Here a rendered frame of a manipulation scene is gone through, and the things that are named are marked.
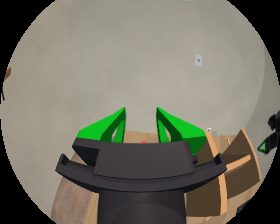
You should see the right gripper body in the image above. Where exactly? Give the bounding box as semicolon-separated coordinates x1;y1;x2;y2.
265;136;278;154

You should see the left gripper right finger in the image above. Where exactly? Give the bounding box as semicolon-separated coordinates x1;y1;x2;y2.
156;107;207;155

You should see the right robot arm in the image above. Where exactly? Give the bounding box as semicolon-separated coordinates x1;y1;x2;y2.
236;110;280;215

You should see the tan wooden flat bar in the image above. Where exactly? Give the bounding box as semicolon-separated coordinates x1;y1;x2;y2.
224;155;251;176

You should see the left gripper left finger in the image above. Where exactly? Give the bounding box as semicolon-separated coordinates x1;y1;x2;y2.
75;107;126;143

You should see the brown wooden board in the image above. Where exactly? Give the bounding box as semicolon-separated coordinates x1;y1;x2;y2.
186;131;227;217
222;129;262;199

